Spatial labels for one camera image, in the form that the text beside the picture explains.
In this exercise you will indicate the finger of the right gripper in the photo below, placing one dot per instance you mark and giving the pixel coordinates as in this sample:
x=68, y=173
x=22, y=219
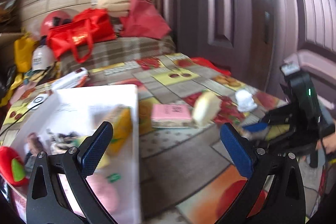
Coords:
x=256, y=127

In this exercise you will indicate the red tote bag with handles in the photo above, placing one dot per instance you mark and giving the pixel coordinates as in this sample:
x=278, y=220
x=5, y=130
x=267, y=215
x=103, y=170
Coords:
x=79, y=36

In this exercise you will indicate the brown wooden door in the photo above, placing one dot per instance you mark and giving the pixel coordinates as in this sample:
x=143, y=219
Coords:
x=253, y=38

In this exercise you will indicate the white cardboard box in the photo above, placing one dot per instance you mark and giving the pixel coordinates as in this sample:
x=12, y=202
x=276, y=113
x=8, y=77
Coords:
x=81, y=110

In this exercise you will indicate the red strawberry plush toy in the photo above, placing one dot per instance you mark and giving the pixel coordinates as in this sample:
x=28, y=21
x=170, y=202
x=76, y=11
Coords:
x=12, y=168

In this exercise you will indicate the yellow plastic bag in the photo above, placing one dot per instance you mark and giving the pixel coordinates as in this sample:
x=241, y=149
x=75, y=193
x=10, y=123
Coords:
x=23, y=52

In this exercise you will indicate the white round charger device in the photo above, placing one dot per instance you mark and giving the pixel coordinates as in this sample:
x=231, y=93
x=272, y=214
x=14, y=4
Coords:
x=37, y=101

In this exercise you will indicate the white towel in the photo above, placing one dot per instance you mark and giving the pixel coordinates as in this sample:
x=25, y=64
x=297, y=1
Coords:
x=245, y=101

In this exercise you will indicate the cream foam roll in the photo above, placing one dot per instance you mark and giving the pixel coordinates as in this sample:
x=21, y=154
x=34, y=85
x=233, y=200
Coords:
x=115, y=8

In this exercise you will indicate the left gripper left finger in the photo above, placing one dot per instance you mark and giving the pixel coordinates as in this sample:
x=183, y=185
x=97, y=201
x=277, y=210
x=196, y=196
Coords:
x=46, y=199

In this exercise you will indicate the pink plush toy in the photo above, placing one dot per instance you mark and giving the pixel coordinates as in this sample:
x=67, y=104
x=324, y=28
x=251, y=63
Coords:
x=105, y=192

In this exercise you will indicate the dark red fabric bag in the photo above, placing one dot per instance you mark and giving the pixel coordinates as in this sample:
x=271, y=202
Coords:
x=144, y=20

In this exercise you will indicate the red bag beside door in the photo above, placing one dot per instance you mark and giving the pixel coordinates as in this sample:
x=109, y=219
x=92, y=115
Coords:
x=206, y=63

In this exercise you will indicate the white hard hat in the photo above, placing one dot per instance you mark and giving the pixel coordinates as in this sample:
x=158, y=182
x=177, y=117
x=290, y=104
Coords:
x=43, y=58

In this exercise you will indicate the pink tissue pack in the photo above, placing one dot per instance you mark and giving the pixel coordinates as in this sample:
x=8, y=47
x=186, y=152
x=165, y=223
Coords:
x=170, y=116

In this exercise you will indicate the red helmet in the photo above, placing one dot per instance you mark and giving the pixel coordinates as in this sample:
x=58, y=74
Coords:
x=54, y=19

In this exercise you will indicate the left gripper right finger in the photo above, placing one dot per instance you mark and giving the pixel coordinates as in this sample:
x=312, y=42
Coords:
x=285, y=201

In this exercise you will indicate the white rectangular device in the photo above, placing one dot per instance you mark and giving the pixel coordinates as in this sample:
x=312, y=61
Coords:
x=71, y=80

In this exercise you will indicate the fruit pattern tablecloth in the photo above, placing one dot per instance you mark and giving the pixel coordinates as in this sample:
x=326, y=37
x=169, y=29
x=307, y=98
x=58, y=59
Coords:
x=185, y=175

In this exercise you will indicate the pale yellow sponge block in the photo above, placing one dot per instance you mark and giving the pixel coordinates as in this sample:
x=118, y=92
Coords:
x=206, y=108

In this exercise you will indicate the plaid covered bench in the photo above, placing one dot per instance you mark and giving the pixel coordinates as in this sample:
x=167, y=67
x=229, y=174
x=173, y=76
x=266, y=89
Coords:
x=118, y=51

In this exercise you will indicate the person's right hand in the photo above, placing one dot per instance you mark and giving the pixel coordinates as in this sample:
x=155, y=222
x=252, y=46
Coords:
x=328, y=143

